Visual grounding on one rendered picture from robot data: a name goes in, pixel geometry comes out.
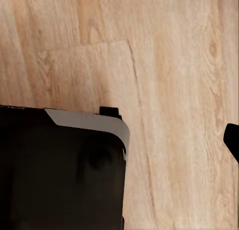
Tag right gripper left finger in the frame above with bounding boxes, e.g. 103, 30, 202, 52
0, 123, 26, 183

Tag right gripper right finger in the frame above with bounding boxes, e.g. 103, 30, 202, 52
223, 123, 239, 163

